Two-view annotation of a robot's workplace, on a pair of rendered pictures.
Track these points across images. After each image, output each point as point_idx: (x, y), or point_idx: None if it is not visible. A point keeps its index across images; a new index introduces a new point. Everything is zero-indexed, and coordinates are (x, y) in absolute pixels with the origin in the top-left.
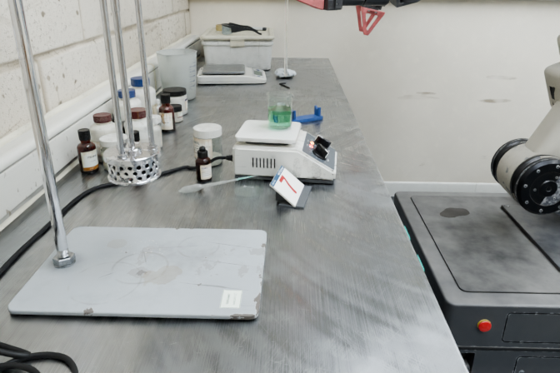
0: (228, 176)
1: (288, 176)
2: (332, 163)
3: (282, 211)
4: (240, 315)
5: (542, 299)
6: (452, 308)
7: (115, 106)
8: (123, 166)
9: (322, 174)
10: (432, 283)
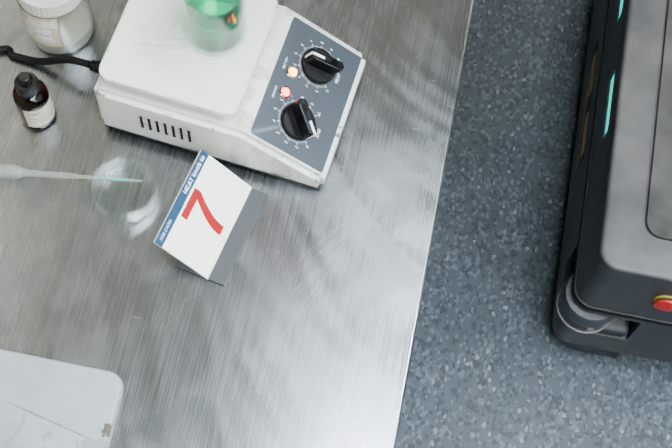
0: (96, 107)
1: (213, 180)
2: (328, 140)
3: (179, 288)
4: None
5: None
6: (608, 271)
7: None
8: None
9: (295, 176)
10: (602, 181)
